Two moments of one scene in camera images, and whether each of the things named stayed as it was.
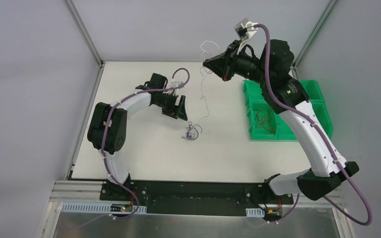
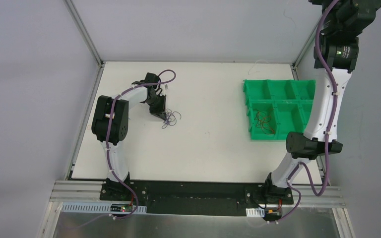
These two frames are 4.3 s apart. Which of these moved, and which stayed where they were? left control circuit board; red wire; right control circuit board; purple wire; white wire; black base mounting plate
Moved: purple wire; white wire
Stayed: black base mounting plate; red wire; right control circuit board; left control circuit board
